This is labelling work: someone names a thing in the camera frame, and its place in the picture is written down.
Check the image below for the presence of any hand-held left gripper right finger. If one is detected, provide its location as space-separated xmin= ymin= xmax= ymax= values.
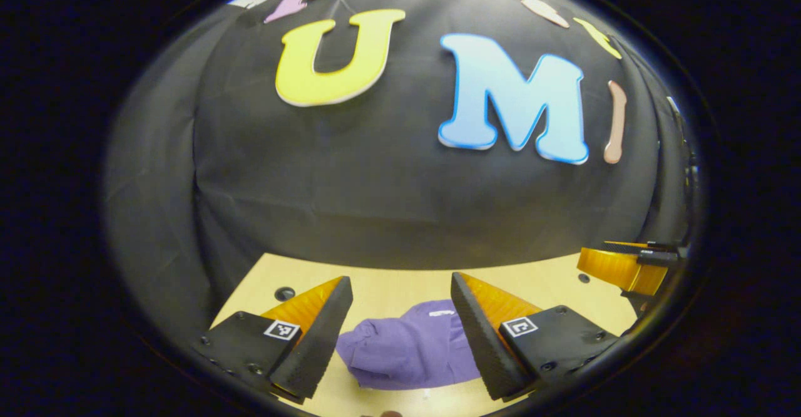
xmin=451 ymin=272 xmax=620 ymax=403

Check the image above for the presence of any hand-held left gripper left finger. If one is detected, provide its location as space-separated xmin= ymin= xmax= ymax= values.
xmin=191 ymin=275 xmax=354 ymax=405

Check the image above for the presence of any purple shirt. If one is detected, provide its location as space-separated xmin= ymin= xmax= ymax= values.
xmin=336 ymin=300 xmax=482 ymax=391

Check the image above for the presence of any black backdrop cloth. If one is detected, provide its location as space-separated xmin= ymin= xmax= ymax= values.
xmin=103 ymin=0 xmax=695 ymax=342

